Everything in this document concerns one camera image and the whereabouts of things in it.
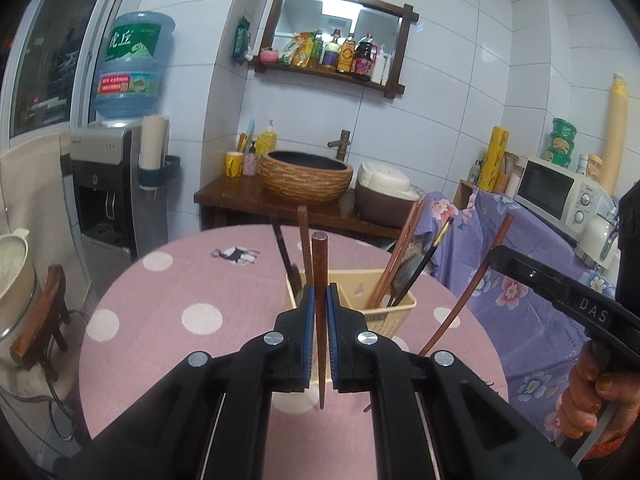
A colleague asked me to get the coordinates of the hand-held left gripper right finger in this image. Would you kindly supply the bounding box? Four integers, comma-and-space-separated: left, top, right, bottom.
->
326, 282, 583, 480

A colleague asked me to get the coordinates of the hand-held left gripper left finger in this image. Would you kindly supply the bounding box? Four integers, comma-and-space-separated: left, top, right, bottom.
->
52, 284, 317, 480

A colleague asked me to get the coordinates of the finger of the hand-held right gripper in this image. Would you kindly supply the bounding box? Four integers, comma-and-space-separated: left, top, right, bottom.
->
487, 245, 626, 343

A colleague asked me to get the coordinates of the cream plastic utensil holder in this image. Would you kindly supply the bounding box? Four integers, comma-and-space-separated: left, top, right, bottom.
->
285, 269, 417, 339

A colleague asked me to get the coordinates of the brown wooden chopstick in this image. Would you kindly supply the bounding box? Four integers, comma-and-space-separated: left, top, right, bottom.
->
310, 231, 329, 410
380, 199, 427, 308
417, 212, 516, 357
370, 200, 421, 308

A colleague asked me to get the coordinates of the person's right hand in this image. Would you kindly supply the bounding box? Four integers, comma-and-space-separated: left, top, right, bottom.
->
557, 344, 634, 442

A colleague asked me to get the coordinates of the white electric kettle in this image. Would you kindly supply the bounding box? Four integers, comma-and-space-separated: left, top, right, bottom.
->
575, 209, 622, 267

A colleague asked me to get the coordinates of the purple floral cloth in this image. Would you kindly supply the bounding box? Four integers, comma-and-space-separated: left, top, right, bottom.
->
419, 190, 622, 407

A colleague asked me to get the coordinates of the dark grey utensil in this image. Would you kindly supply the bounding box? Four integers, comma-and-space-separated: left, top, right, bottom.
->
392, 254, 427, 301

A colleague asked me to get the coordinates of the white microwave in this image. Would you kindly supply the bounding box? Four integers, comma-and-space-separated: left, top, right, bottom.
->
515, 156, 614, 227

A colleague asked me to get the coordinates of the black chopstick with gold tip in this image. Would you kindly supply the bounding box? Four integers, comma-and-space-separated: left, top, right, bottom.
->
387, 216, 456, 308

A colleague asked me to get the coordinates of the tall cream roll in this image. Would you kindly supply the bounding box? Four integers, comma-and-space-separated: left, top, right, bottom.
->
600, 73, 630, 197

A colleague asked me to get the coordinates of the brown and white rice cooker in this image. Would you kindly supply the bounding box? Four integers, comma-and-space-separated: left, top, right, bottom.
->
354, 161, 422, 229

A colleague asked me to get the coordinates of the dark wooden counter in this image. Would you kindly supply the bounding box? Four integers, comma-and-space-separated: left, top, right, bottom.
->
194, 175, 422, 242

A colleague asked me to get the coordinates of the yellow roll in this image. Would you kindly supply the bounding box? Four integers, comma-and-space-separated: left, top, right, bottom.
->
477, 126, 510, 193

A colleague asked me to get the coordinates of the woven basket sink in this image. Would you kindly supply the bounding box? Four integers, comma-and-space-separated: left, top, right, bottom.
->
259, 150, 355, 205

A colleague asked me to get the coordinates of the bronze faucet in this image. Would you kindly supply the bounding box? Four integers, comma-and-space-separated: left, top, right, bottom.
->
327, 130, 352, 162

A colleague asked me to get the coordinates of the yellow soap bottle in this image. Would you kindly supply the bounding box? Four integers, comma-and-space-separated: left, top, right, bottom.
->
255, 118, 278, 161

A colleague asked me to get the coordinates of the paper cup tube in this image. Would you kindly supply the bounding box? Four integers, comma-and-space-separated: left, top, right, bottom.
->
137, 114, 181, 192

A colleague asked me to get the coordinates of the water dispenser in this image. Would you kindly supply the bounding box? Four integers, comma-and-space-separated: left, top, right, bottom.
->
60, 122, 171, 306

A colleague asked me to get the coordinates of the wooden stool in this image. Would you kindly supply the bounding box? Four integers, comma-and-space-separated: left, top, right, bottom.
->
10, 264, 72, 382

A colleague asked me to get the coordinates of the row of condiment bottles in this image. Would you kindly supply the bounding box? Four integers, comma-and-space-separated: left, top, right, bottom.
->
280, 29, 392, 87

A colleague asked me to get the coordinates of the green packet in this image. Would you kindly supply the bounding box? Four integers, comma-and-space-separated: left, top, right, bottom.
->
231, 16, 252, 64

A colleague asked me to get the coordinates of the white pot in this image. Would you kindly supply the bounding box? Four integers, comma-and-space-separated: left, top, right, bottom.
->
0, 228, 39, 342

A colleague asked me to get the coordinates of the wooden framed mirror shelf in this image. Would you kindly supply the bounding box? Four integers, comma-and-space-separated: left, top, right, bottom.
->
248, 0, 418, 102

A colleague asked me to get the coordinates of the blue water bottle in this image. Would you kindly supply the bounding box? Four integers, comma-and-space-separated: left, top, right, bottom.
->
94, 11, 177, 125

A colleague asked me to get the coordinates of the window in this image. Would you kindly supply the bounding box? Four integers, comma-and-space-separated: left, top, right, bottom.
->
0, 0, 137, 147

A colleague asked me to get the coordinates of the brown wooden handled utensil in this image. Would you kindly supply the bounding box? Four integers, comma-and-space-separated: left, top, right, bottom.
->
297, 205, 314, 288

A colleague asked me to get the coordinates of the black floor cable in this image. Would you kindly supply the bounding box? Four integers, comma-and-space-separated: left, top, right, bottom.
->
0, 310, 87, 443

